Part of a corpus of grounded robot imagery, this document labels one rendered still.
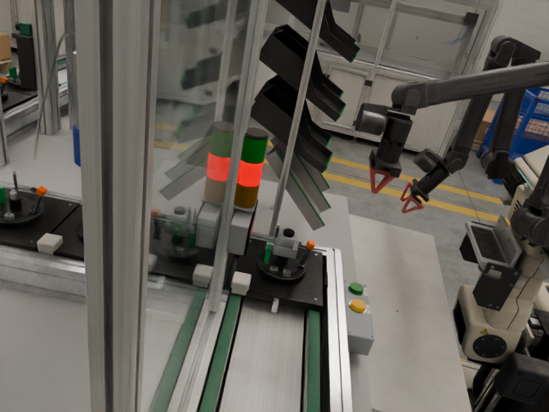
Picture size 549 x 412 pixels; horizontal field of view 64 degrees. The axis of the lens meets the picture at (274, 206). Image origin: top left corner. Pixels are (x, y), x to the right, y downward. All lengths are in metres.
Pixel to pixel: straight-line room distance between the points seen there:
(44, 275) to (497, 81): 1.18
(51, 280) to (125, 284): 0.96
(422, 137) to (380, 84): 0.79
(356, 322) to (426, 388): 0.24
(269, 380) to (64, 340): 0.48
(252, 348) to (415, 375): 0.43
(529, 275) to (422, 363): 0.48
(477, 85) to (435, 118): 4.14
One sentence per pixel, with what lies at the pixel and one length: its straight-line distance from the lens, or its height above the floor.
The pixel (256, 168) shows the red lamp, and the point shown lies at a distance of 0.85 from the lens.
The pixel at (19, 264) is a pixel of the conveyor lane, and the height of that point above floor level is 0.95.
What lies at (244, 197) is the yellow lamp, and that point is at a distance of 0.88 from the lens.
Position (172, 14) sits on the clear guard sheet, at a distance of 0.31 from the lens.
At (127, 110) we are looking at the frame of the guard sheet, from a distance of 0.23.
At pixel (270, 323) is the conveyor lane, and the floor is 0.92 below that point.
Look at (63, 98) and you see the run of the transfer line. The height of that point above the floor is 0.92.
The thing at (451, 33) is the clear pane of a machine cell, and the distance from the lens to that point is 5.11.
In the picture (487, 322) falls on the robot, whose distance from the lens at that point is 1.64.
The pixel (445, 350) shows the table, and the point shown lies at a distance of 1.36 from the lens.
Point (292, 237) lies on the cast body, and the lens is 1.15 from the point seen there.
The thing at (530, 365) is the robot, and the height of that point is 0.75.
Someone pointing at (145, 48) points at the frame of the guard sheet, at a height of 1.66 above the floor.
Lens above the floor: 1.71
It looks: 29 degrees down
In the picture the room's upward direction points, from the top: 12 degrees clockwise
